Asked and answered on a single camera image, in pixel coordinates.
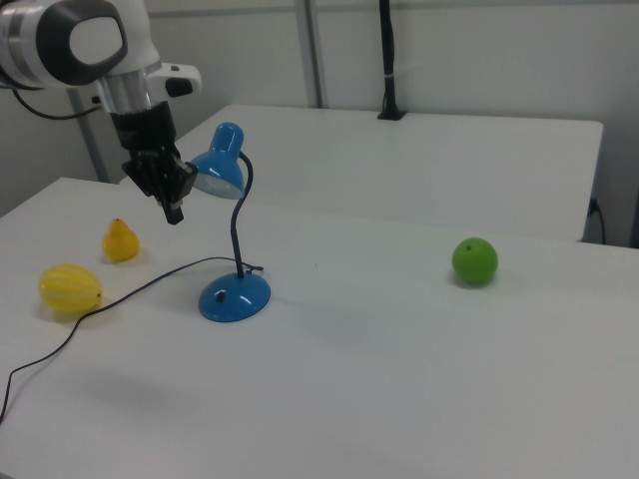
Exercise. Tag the blue gooseneck desk lamp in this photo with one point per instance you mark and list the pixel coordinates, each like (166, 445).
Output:
(234, 299)

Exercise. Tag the grey slanted metal post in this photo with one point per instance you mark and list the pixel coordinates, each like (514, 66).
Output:
(92, 144)

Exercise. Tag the yellow plastic pear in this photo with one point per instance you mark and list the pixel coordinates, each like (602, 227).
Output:
(120, 244)

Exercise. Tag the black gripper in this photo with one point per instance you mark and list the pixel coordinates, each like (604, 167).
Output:
(150, 149)

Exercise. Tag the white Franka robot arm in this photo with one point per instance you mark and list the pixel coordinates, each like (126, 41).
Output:
(60, 45)

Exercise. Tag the black clamped mount pole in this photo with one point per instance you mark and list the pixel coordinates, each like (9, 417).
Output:
(388, 60)

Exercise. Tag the grey metal partition post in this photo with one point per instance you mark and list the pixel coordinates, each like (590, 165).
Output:
(312, 50)

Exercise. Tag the yellow ribbed plastic melon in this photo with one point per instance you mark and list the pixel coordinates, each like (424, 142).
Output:
(70, 289)

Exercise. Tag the green plastic apple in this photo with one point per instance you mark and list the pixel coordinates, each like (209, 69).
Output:
(474, 262)

